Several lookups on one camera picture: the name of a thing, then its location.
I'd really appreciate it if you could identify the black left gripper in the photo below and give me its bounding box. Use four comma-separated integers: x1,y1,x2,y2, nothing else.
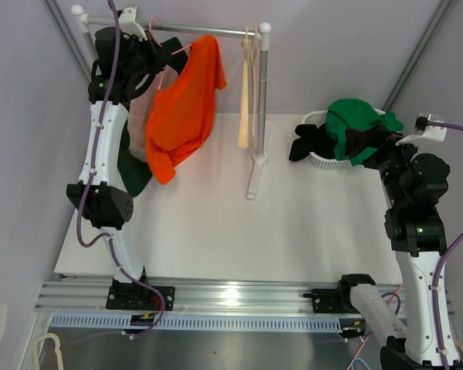
121,30,171,80

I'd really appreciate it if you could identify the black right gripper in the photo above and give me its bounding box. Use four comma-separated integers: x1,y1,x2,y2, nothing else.
344,125,430,208

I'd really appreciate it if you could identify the pink wire hanger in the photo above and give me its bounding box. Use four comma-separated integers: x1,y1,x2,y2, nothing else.
143,15,189,92

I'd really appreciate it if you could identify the black t shirt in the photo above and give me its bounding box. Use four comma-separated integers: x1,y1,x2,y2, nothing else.
289,124,335,162

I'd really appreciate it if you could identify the orange t shirt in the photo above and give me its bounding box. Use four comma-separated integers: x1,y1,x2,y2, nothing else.
145,35,227,185

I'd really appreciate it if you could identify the beige plastic hanger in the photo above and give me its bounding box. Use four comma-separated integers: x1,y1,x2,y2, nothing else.
238,27,249,149
249,23,261,148

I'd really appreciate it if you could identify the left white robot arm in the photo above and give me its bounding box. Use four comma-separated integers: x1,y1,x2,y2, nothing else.
66,27,168,309

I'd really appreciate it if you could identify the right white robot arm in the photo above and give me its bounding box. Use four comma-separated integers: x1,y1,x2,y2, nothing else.
336,126,463,369

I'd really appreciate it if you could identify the pale pink t shirt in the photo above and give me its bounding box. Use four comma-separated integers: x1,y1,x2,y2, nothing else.
127,66,178,163

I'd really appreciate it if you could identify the dark green t shirt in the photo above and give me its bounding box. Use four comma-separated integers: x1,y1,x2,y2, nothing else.
117,36,190,198

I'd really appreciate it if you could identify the blue hanger on floor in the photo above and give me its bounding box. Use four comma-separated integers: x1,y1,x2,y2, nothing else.
346,358,371,370

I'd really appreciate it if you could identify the beige hanger on floor left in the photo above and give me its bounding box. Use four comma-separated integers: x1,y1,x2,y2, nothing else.
31,333,66,370

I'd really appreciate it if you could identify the white plastic basket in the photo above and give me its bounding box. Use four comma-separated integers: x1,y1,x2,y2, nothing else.
302,109,385,170

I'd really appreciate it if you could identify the silver clothes rack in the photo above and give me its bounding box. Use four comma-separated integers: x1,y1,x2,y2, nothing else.
71,5,272,200

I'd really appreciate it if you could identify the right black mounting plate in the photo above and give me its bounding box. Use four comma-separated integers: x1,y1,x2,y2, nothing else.
302,288,358,315

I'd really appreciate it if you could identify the black mounting plate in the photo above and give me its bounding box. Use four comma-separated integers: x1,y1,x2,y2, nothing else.
106,284,176,311
302,288,358,315

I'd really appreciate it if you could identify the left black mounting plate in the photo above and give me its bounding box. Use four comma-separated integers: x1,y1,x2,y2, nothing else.
106,284,176,311

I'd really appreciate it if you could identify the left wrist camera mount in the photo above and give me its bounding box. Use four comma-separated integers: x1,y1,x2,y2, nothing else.
119,5,147,41

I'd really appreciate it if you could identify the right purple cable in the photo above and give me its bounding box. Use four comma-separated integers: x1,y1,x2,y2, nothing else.
384,119,463,370

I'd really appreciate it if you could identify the purple cable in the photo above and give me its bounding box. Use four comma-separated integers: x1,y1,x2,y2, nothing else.
384,119,463,370
76,0,167,340

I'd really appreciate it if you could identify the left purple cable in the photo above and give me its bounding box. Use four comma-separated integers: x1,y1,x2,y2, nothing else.
76,0,167,340

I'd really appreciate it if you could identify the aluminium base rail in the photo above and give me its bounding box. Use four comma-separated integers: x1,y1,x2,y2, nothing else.
35,275,336,317

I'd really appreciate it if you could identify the white slotted cable duct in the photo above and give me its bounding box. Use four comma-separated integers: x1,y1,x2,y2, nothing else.
50,313,342,334

